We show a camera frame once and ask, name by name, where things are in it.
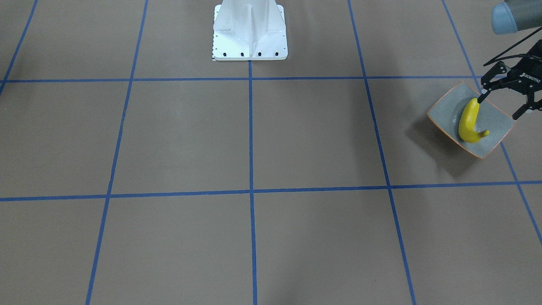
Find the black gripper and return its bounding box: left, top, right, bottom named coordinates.
left=477, top=54, right=542, bottom=120

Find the yellow banana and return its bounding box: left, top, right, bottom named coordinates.
left=458, top=98, right=490, bottom=143

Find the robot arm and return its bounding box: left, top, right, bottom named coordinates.
left=477, top=0, right=542, bottom=120

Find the grey square plate orange rim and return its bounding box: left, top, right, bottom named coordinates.
left=427, top=81, right=516, bottom=159

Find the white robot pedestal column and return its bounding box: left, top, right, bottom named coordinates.
left=212, top=0, right=288, bottom=61

